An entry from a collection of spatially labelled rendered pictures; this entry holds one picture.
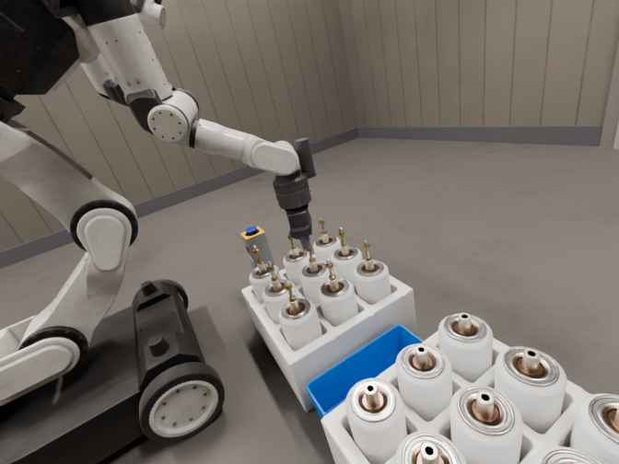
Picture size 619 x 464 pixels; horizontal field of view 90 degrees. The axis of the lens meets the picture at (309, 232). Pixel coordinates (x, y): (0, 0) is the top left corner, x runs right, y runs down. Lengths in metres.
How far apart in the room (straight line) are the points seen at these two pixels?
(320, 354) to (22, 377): 0.71
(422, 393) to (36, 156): 0.91
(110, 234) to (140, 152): 2.25
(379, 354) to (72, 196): 0.85
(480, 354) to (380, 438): 0.24
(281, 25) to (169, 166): 1.71
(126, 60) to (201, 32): 2.56
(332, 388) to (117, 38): 0.87
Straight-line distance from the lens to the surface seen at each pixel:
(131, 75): 0.74
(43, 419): 1.09
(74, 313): 1.02
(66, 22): 0.86
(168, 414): 0.95
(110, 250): 0.90
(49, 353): 1.02
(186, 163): 3.15
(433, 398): 0.64
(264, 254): 1.12
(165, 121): 0.73
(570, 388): 0.74
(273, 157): 0.73
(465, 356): 0.69
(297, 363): 0.78
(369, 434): 0.59
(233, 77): 3.28
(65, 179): 0.91
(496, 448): 0.58
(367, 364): 0.89
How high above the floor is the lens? 0.74
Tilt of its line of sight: 26 degrees down
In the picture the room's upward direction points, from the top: 14 degrees counter-clockwise
